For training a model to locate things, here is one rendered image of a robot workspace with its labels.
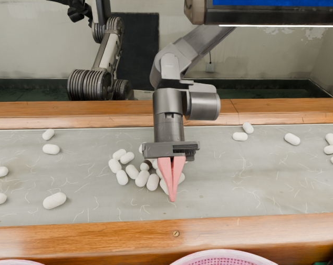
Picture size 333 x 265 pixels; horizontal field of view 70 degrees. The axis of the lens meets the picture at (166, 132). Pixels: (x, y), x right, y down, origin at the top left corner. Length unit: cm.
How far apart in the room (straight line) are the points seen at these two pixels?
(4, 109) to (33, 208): 37
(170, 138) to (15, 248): 28
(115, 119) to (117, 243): 36
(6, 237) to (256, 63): 260
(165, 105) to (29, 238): 30
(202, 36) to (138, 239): 40
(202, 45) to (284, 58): 237
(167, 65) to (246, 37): 221
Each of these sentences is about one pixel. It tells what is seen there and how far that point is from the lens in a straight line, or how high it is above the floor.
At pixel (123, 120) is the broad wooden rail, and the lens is 65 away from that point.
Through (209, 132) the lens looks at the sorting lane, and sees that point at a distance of 63.
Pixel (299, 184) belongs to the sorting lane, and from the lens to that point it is 56.
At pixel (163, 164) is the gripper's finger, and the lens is 41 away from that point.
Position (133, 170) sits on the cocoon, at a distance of 49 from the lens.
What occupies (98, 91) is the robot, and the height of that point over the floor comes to 75.
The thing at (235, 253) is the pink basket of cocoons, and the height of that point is 77.
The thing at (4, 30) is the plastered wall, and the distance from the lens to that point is 286.
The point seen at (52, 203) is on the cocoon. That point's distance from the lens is 47.
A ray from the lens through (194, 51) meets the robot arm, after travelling 50.
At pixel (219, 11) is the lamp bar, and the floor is 105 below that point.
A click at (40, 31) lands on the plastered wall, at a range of 271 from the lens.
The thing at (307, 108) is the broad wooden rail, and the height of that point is 76.
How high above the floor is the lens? 109
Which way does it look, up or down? 35 degrees down
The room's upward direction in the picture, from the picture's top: 1 degrees clockwise
